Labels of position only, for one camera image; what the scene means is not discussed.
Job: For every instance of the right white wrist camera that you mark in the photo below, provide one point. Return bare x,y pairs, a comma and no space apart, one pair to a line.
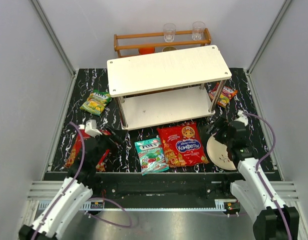
242,118

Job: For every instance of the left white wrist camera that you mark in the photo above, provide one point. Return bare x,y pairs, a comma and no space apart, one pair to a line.
91,128

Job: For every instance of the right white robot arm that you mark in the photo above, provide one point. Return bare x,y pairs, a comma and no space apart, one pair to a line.
272,218

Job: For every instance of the white two-tier shelf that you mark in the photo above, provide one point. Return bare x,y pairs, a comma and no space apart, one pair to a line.
167,87

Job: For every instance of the cream floral plate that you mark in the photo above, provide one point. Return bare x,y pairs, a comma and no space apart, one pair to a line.
218,154

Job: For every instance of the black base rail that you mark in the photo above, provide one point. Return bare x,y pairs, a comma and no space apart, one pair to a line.
168,190

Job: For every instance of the teal Fox's mint candy bag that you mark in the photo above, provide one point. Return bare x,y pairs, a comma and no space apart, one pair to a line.
151,156

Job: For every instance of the orange round object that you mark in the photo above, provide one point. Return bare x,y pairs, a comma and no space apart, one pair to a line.
146,50

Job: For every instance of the right red Konfety candy bag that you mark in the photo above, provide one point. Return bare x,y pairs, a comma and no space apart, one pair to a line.
182,145

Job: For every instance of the brown wooden rack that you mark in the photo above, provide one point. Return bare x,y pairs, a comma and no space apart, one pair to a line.
128,45

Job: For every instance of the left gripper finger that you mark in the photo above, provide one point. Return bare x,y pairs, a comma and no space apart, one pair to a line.
116,146
118,133

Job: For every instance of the left clear drinking glass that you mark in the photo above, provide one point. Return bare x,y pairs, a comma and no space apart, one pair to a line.
169,30

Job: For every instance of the black marble mat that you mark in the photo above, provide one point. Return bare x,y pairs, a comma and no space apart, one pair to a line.
124,158

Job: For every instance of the clear drinking glass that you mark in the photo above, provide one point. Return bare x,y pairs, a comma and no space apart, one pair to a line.
169,30
198,28

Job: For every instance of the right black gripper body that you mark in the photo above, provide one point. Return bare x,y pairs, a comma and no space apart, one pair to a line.
219,128

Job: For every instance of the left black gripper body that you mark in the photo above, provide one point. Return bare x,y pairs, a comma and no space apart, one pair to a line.
107,137

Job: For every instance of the red konfety candy bag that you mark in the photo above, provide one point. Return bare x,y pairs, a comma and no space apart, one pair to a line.
100,167
182,145

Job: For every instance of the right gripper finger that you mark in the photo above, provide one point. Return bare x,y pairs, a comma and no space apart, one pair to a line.
210,129
221,121

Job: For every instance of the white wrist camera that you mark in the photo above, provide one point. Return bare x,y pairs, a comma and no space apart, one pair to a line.
91,128
242,118

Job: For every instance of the left red Konfety candy bag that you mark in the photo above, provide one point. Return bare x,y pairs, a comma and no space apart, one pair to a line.
100,167

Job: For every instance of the orange Fox's candy bag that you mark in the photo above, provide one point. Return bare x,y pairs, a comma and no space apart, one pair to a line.
226,95

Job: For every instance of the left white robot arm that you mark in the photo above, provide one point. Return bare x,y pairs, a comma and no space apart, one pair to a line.
78,186

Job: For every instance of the right clear drinking glass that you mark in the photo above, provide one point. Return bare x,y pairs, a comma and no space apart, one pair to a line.
198,28

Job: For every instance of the green yellow Fox's candy bag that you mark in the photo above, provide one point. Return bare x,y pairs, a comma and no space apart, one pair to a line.
96,102

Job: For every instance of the olive round lid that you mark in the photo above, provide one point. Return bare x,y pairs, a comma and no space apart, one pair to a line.
169,48

